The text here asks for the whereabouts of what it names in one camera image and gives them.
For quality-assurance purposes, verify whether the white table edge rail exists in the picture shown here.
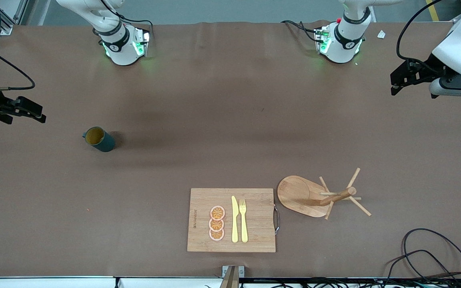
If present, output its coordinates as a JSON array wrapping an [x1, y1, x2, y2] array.
[[0, 276, 223, 288]]

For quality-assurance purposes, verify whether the brown table mat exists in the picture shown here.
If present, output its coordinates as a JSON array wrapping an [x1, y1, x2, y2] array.
[[0, 20, 461, 278]]

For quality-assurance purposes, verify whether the black right base cable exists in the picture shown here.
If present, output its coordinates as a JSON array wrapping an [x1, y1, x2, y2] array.
[[100, 0, 154, 40]]

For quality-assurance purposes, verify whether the black base cable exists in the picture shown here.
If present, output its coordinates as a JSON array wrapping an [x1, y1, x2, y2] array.
[[281, 20, 323, 42], [100, 0, 154, 40]]

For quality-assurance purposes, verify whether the yellow plastic fork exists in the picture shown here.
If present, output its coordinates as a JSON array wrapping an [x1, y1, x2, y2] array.
[[239, 199, 249, 243]]

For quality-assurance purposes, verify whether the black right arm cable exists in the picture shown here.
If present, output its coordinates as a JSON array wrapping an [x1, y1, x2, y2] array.
[[0, 43, 36, 92]]

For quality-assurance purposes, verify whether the yellow plastic knife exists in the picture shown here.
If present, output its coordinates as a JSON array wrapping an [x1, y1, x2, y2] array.
[[231, 196, 239, 243]]

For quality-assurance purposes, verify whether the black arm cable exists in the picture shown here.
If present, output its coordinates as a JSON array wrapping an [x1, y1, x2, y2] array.
[[0, 43, 36, 92], [397, 0, 443, 72]]

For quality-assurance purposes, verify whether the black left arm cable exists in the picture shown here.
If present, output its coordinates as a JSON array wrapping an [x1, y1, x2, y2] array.
[[397, 0, 443, 72]]

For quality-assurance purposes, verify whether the wooden cup rack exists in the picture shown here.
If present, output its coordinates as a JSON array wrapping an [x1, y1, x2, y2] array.
[[277, 168, 372, 220]]

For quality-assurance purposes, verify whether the aluminium frame profile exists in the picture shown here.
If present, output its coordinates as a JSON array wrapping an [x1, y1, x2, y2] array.
[[0, 0, 29, 36]]

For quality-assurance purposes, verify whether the thick black looped cable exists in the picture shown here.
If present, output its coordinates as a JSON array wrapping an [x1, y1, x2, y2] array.
[[402, 228, 461, 286]]

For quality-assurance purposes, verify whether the black left base cable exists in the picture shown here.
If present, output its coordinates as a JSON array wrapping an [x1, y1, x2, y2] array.
[[281, 20, 323, 42]]

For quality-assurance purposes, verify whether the thin black cable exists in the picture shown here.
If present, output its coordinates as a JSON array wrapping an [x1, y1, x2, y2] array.
[[383, 250, 461, 282]]

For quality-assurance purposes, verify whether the grey metal mounting bracket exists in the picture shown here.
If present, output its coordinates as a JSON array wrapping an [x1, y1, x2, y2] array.
[[219, 265, 245, 288]]

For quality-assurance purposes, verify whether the dark green mug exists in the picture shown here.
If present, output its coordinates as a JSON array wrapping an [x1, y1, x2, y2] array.
[[82, 126, 116, 152]]

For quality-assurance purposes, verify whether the bamboo cutting board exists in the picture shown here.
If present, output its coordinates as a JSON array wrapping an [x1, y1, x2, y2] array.
[[187, 188, 280, 253]]

